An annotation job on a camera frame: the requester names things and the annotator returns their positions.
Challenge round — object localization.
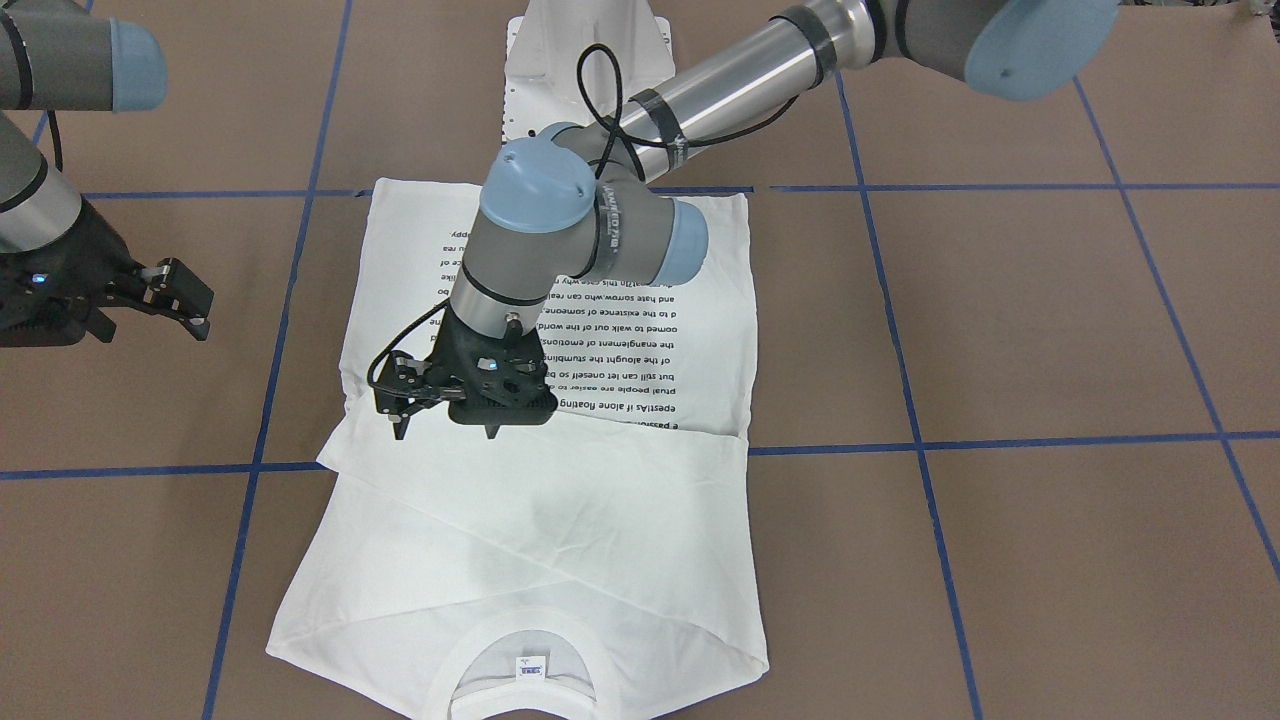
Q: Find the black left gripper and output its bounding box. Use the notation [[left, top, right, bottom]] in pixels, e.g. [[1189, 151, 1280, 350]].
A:
[[374, 306, 559, 439]]

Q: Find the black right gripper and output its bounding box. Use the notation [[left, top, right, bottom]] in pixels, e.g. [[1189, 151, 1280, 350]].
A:
[[1, 200, 214, 348]]

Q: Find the white long-sleeve printed shirt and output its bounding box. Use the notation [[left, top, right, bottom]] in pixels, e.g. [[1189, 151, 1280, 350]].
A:
[[266, 178, 769, 719]]

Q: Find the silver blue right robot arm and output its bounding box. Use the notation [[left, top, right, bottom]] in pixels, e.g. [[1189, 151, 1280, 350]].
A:
[[1, 1, 214, 348]]

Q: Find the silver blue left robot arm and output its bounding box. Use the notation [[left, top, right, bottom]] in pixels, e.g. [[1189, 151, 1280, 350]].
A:
[[366, 1, 1119, 439]]

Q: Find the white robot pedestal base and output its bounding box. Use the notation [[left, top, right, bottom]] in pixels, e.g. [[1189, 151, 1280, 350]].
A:
[[502, 1, 675, 142]]

